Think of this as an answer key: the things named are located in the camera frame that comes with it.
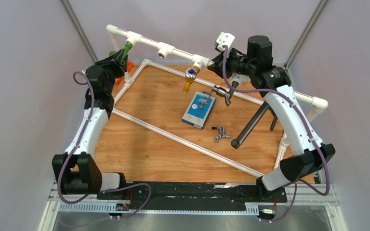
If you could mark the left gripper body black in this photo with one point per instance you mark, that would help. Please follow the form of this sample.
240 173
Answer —
112 70

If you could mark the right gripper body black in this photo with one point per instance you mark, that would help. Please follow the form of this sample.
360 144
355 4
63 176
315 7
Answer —
238 64

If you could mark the green plastic faucet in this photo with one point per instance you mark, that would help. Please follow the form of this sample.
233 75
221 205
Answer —
128 46

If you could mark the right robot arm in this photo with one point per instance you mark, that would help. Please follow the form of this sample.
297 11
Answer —
310 152

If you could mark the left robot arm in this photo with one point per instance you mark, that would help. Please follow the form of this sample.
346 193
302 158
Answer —
75 170

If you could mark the dark grey short faucet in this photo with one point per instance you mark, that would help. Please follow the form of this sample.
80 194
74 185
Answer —
226 94

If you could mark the blue razor box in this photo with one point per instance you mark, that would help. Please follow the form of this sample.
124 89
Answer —
199 109

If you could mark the dark grey long faucet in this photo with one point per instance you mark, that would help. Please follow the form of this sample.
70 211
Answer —
237 142

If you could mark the chrome metal faucet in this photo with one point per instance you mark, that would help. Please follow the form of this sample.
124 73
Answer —
222 133

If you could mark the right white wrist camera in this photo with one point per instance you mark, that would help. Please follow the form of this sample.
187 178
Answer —
224 39

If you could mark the white PVC pipe frame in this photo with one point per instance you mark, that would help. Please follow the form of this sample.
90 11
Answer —
178 140

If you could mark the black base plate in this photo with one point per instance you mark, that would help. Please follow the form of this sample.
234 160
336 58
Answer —
192 196

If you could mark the aluminium frame rail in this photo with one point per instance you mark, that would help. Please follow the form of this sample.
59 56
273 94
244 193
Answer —
300 195

